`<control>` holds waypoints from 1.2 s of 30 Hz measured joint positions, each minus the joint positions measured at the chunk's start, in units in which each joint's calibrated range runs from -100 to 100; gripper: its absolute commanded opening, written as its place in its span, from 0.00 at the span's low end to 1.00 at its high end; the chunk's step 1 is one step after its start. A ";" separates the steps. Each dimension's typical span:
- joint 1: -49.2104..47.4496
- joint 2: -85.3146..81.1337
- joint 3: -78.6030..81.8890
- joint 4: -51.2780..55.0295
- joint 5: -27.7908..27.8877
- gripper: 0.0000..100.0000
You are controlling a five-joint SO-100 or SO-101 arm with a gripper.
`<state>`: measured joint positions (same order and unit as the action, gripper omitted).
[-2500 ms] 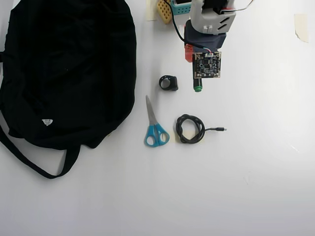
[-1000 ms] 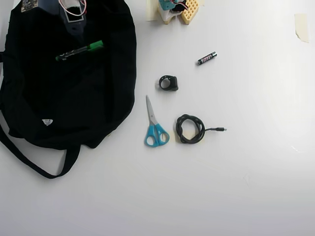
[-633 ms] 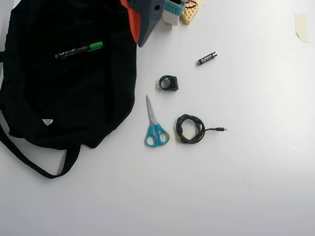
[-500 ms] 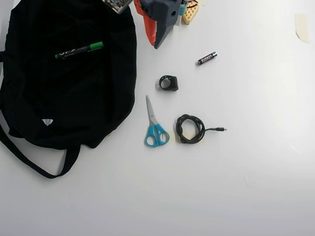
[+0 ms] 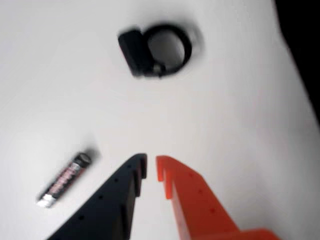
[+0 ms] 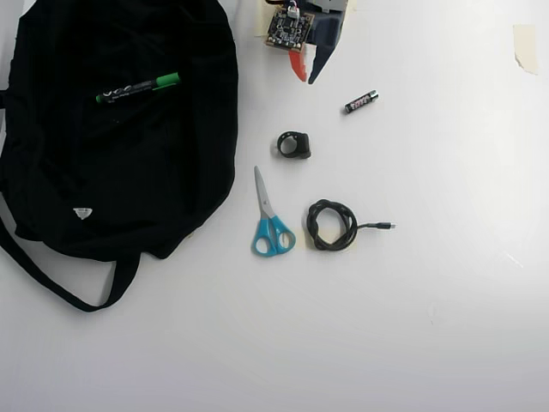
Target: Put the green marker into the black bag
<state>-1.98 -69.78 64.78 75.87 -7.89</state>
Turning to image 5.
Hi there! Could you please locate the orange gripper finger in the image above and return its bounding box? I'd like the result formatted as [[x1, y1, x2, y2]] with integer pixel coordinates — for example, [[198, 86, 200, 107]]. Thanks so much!
[[155, 155, 281, 240]]

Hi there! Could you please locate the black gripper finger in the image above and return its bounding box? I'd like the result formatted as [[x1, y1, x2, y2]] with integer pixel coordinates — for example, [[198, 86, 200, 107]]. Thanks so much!
[[46, 153, 148, 240]]

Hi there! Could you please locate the black AA battery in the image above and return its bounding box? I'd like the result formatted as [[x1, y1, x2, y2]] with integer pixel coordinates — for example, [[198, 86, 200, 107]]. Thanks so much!
[[35, 151, 92, 209]]

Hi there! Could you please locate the black ring clamp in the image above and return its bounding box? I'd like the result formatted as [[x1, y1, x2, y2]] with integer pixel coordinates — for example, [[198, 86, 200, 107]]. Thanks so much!
[[117, 23, 199, 79]]

